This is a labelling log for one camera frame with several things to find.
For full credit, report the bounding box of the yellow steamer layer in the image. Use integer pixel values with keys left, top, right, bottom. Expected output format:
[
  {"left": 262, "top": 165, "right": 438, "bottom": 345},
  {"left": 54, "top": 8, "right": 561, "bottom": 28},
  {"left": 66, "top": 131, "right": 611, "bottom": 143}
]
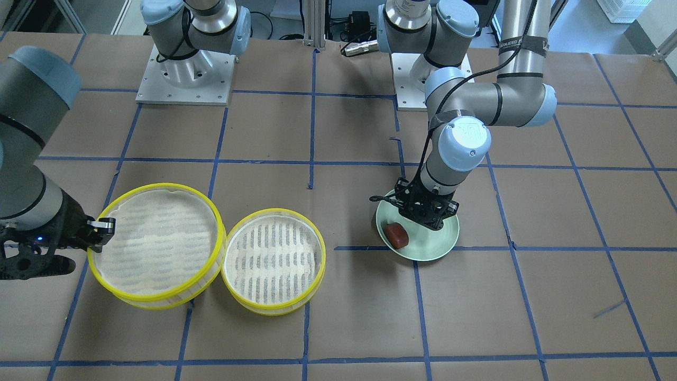
[
  {"left": 88, "top": 183, "right": 226, "bottom": 310},
  {"left": 221, "top": 208, "right": 326, "bottom": 316}
]

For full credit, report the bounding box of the light green plate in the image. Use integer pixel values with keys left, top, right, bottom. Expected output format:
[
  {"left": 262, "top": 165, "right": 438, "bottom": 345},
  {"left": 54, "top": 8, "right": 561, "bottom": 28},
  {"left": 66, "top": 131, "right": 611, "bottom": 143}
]
[{"left": 374, "top": 201, "right": 460, "bottom": 262}]

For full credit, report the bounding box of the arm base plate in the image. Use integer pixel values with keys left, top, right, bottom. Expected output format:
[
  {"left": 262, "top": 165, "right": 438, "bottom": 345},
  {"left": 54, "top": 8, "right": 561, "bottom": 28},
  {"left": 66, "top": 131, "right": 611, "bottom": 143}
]
[
  {"left": 135, "top": 47, "right": 239, "bottom": 106},
  {"left": 390, "top": 52, "right": 474, "bottom": 112}
]

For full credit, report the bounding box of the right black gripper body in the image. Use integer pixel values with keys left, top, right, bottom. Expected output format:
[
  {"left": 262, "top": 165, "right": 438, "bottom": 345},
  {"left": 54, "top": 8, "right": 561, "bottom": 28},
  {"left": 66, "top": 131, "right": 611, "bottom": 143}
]
[{"left": 1, "top": 192, "right": 98, "bottom": 280}]

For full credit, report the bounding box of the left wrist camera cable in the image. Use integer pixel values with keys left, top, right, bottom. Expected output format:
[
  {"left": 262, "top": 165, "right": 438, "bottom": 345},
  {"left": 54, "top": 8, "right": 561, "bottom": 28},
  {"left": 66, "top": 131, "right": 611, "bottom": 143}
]
[{"left": 370, "top": 42, "right": 508, "bottom": 204}]

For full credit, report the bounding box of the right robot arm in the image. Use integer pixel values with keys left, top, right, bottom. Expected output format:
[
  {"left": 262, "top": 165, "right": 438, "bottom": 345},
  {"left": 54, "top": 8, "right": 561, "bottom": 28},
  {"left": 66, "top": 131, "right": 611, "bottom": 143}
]
[{"left": 1, "top": 1, "right": 252, "bottom": 280}]

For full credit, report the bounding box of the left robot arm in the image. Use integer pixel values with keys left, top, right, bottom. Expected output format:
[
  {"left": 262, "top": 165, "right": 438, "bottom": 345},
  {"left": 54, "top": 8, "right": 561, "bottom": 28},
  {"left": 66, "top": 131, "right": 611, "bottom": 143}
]
[{"left": 372, "top": 1, "right": 557, "bottom": 231}]

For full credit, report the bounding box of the black power adapter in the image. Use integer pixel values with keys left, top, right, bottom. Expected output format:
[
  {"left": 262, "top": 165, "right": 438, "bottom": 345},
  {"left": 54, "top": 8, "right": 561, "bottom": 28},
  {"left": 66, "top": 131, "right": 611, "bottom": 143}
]
[{"left": 346, "top": 11, "right": 372, "bottom": 38}]

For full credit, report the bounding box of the brown bun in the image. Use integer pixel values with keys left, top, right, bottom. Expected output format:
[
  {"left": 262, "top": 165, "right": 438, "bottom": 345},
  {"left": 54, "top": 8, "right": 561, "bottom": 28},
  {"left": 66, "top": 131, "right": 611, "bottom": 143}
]
[{"left": 383, "top": 222, "right": 409, "bottom": 250}]

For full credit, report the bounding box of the aluminium frame post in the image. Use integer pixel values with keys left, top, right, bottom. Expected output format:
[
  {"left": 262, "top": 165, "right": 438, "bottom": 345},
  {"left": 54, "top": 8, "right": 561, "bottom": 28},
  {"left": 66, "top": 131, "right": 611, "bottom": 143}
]
[{"left": 300, "top": 1, "right": 329, "bottom": 51}]

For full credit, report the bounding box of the silver cylinder connector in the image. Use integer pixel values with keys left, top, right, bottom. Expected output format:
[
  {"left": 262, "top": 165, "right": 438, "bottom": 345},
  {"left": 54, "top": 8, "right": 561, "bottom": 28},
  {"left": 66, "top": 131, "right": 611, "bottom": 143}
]
[{"left": 340, "top": 40, "right": 379, "bottom": 57}]

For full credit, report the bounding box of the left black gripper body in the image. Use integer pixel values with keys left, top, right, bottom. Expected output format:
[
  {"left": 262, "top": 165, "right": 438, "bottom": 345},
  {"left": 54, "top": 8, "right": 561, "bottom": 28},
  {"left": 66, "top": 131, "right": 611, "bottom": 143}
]
[{"left": 394, "top": 177, "right": 459, "bottom": 231}]

